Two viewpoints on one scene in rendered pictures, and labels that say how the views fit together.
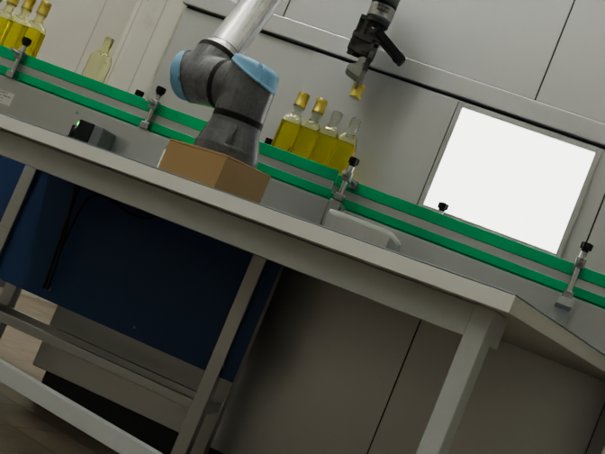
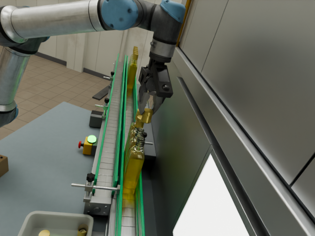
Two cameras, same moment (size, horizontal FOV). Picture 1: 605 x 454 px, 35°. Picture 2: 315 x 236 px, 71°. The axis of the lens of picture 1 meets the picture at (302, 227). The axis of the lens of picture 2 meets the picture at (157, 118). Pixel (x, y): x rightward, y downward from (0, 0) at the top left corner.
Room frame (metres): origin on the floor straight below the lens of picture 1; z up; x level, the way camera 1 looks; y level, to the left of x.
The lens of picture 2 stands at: (2.46, -0.62, 1.59)
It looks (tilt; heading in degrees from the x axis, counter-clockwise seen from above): 28 degrees down; 61
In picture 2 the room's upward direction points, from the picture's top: 17 degrees clockwise
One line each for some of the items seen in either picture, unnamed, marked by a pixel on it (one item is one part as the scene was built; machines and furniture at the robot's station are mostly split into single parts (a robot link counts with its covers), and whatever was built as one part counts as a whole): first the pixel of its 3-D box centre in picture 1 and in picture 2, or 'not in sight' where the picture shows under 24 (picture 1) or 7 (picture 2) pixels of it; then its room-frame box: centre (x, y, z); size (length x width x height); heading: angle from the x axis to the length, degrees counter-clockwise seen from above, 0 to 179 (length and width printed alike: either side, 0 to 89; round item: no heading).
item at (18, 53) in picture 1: (14, 56); (108, 79); (2.83, 0.97, 0.94); 0.07 x 0.04 x 0.13; 165
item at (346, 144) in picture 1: (336, 168); (132, 170); (2.75, -0.03, 0.99); 0.06 x 0.06 x 0.21; 76
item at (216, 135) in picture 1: (231, 137); not in sight; (2.17, 0.22, 0.88); 0.15 x 0.15 x 0.10
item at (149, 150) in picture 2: not in sight; (142, 115); (3.03, 0.63, 0.84); 0.95 x 0.09 x 0.11; 75
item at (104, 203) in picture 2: (334, 215); (97, 206); (2.63, -0.07, 0.85); 0.09 x 0.04 x 0.07; 165
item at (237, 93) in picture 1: (247, 88); not in sight; (2.17, 0.24, 1.00); 0.13 x 0.12 x 0.14; 58
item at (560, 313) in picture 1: (571, 286); not in sight; (2.45, -0.68, 0.90); 0.17 x 0.05 x 0.23; 165
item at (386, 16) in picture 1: (380, 13); (161, 48); (2.76, 0.03, 1.45); 0.08 x 0.08 x 0.05
